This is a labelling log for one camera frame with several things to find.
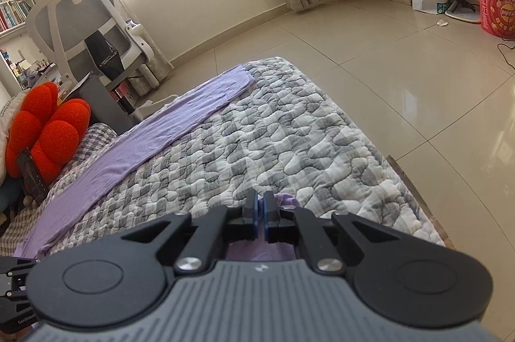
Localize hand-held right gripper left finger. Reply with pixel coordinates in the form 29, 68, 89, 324
121, 189, 259, 273

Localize black smartphone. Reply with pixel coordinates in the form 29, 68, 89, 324
16, 148, 49, 203

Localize black floor cable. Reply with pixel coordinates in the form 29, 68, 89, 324
497, 40, 515, 69

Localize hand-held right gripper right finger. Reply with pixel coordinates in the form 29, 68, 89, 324
262, 190, 397, 272

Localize beige printed pillow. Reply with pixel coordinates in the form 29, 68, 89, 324
0, 93, 21, 182

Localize red plastic bucket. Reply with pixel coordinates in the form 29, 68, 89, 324
475, 0, 515, 36

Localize white paper sheet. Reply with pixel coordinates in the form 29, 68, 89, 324
58, 72, 93, 101

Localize red flower cushion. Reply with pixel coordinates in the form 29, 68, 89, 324
6, 82, 91, 184

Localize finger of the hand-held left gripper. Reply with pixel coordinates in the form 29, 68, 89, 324
0, 256, 38, 275

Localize black device on white base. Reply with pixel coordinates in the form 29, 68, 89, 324
445, 0, 481, 23

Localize white office chair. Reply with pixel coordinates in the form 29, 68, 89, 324
26, 0, 178, 117

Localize black hanging bag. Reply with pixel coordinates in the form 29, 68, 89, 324
84, 30, 123, 85

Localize grey checked quilted blanket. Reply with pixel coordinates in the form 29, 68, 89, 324
24, 58, 445, 266

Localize white bookshelf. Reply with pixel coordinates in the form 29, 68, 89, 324
0, 0, 53, 93

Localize purple pants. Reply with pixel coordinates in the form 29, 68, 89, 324
16, 64, 300, 262

